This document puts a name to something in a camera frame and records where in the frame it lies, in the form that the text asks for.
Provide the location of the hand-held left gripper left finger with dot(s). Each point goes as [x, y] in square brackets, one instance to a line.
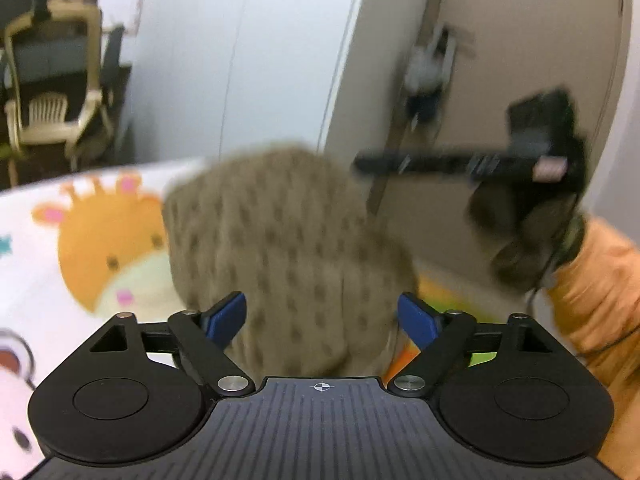
[227, 317]

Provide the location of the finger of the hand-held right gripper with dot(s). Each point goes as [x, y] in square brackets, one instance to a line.
[435, 162]

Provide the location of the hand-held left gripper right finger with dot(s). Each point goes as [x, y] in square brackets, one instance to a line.
[417, 317]

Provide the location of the brown dotted knit garment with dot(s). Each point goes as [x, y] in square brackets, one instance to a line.
[290, 240]

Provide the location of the person's right forearm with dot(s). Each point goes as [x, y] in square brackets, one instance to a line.
[610, 300]

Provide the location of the grey hanging plush toy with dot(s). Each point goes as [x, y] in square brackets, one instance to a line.
[425, 75]

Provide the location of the cartoon animal printed mat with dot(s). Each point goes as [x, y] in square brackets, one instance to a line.
[30, 285]

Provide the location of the beige mesh office chair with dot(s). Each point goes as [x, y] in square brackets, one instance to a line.
[50, 70]

